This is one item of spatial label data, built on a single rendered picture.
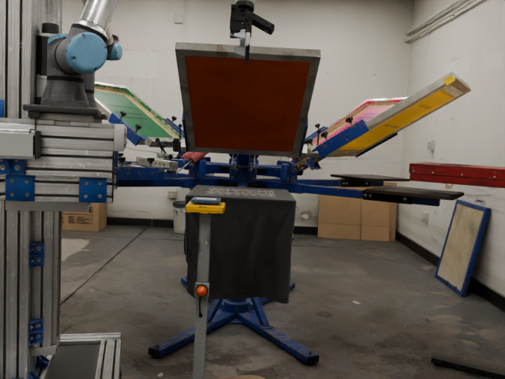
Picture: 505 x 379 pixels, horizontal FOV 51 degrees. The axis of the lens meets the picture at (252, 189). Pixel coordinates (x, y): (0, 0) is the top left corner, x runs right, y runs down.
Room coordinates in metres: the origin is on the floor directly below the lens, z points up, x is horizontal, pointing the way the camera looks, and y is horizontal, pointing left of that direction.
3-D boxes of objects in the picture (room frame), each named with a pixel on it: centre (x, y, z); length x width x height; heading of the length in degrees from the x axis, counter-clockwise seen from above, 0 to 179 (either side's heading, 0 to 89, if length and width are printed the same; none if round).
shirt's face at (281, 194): (2.37, 0.05, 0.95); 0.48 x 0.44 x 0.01; 1
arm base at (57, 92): (1.79, 0.64, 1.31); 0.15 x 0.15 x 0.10
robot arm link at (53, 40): (1.79, 0.63, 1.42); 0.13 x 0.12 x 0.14; 39
